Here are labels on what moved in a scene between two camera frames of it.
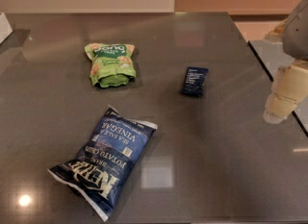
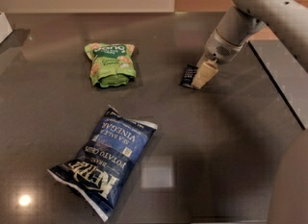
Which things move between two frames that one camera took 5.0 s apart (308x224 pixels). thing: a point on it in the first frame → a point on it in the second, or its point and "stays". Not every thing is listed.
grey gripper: (296, 34) → (217, 50)
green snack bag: (112, 64) stays
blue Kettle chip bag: (102, 169) stays
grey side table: (272, 55) stays
